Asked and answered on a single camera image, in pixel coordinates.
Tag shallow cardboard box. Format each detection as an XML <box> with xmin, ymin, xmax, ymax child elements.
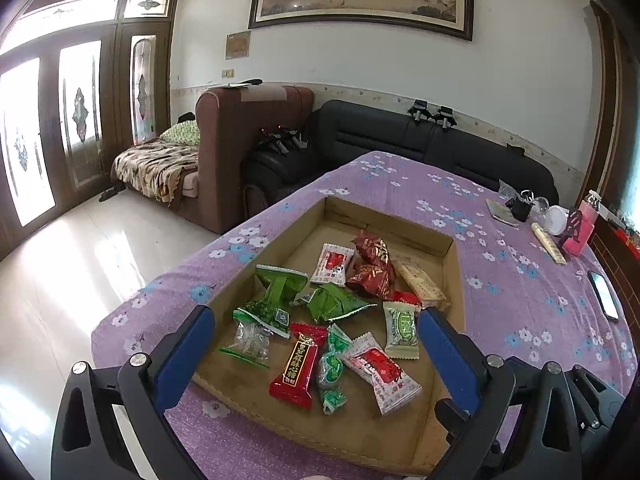
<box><xmin>192</xmin><ymin>196</ymin><xmax>469</xmax><ymax>479</ymax></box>

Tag black pouch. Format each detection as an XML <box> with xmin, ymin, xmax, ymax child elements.
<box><xmin>504</xmin><ymin>191</ymin><xmax>532</xmax><ymax>223</ymax></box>

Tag beige snack packet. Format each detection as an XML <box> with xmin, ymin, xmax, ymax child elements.
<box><xmin>394</xmin><ymin>257</ymin><xmax>449</xmax><ymax>309</ymax></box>

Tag green white-label snack packet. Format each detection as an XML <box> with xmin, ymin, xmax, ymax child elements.
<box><xmin>233</xmin><ymin>300</ymin><xmax>292</xmax><ymax>339</ymax></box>

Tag white red snack packet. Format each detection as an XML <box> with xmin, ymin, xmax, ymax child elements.
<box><xmin>342</xmin><ymin>337</ymin><xmax>424</xmax><ymax>417</ymax></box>
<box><xmin>309</xmin><ymin>243</ymin><xmax>355</xmax><ymax>288</ymax></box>

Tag black smartphone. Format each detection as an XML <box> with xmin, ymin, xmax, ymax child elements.
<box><xmin>587</xmin><ymin>270</ymin><xmax>621</xmax><ymax>322</ymax></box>

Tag green white twisted candy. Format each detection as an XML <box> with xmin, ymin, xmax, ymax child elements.
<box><xmin>317</xmin><ymin>323</ymin><xmax>354</xmax><ymax>416</ymax></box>

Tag small booklet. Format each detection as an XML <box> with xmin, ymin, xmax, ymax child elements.
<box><xmin>485</xmin><ymin>198</ymin><xmax>521</xmax><ymax>227</ymax></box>

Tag brown patterned blanket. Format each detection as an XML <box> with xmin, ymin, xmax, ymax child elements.
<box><xmin>110</xmin><ymin>139</ymin><xmax>201</xmax><ymax>207</ymax></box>

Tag wooden glass doors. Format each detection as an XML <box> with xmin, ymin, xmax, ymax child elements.
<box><xmin>0</xmin><ymin>0</ymin><xmax>182</xmax><ymax>262</ymax></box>

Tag purple floral tablecloth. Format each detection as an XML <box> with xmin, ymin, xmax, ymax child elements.
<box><xmin>91</xmin><ymin>150</ymin><xmax>639</xmax><ymax>480</ymax></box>

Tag red gold snack packet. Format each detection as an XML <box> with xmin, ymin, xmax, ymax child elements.
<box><xmin>345</xmin><ymin>261</ymin><xmax>397</xmax><ymax>302</ymax></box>
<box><xmin>351</xmin><ymin>230</ymin><xmax>392</xmax><ymax>267</ymax></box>

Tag long beige packet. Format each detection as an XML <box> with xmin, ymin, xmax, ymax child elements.
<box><xmin>530</xmin><ymin>222</ymin><xmax>568</xmax><ymax>265</ymax></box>

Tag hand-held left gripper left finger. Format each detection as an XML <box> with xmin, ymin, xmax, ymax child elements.
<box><xmin>50</xmin><ymin>305</ymin><xmax>216</xmax><ymax>480</ymax></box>

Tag long red snack packet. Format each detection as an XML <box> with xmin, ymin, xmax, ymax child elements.
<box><xmin>268</xmin><ymin>323</ymin><xmax>329</xmax><ymax>411</ymax></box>

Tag clear green-edged snack packet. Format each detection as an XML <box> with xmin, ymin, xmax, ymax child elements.
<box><xmin>218</xmin><ymin>321</ymin><xmax>274</xmax><ymax>369</ymax></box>

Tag white jar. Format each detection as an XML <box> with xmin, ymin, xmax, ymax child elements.
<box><xmin>542</xmin><ymin>205</ymin><xmax>569</xmax><ymax>236</ymax></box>

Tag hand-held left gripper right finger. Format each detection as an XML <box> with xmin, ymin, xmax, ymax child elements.
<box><xmin>417</xmin><ymin>307</ymin><xmax>599</xmax><ymax>480</ymax></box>

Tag dark red phone stand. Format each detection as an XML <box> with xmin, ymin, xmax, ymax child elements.
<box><xmin>557</xmin><ymin>208</ymin><xmax>586</xmax><ymax>251</ymax></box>

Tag wooden cabinet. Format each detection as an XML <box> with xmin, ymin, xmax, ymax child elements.
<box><xmin>590</xmin><ymin>214</ymin><xmax>640</xmax><ymax>283</ymax></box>

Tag green pillow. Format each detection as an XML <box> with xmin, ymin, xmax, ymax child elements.
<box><xmin>159</xmin><ymin>121</ymin><xmax>202</xmax><ymax>144</ymax></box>

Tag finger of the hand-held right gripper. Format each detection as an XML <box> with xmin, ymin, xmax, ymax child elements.
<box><xmin>434</xmin><ymin>397</ymin><xmax>475</xmax><ymax>439</ymax></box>

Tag brown wall notice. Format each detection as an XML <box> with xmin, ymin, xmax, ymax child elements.
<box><xmin>225</xmin><ymin>30</ymin><xmax>251</xmax><ymax>60</ymax></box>

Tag green white square packet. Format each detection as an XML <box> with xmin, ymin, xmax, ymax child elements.
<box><xmin>382</xmin><ymin>301</ymin><xmax>420</xmax><ymax>360</ymax></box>

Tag pile of black grippers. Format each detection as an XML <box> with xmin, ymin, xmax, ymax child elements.
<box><xmin>256</xmin><ymin>127</ymin><xmax>309</xmax><ymax>155</ymax></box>

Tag pink box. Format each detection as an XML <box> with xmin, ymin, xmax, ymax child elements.
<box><xmin>564</xmin><ymin>199</ymin><xmax>599</xmax><ymax>258</ymax></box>

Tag wooden door frame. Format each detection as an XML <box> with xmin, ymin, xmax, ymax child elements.
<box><xmin>581</xmin><ymin>0</ymin><xmax>640</xmax><ymax>207</ymax></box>

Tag black sofa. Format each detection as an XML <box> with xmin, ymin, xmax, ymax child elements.
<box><xmin>243</xmin><ymin>99</ymin><xmax>559</xmax><ymax>222</ymax></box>

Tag brown armchair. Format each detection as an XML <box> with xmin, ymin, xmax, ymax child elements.
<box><xmin>177</xmin><ymin>85</ymin><xmax>315</xmax><ymax>235</ymax></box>

